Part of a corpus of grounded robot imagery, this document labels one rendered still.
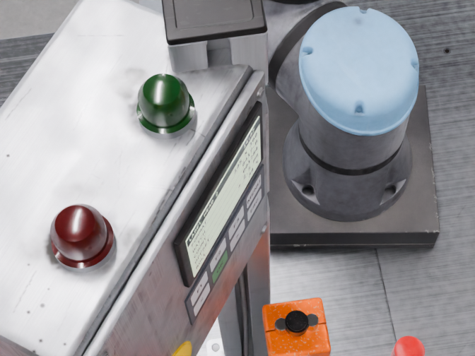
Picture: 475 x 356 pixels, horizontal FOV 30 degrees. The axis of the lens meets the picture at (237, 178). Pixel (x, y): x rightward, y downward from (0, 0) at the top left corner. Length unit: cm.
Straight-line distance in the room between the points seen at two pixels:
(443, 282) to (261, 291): 41
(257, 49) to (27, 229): 13
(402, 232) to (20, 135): 68
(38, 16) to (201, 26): 197
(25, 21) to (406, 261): 150
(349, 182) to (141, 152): 60
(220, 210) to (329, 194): 57
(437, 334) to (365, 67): 34
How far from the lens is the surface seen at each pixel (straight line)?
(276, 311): 65
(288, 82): 90
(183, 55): 40
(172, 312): 44
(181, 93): 38
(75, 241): 35
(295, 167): 101
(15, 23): 236
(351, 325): 104
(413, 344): 100
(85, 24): 43
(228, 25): 39
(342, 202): 100
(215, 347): 102
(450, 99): 118
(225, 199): 43
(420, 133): 109
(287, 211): 103
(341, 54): 86
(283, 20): 90
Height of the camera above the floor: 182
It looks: 63 degrees down
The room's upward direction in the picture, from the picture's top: 5 degrees counter-clockwise
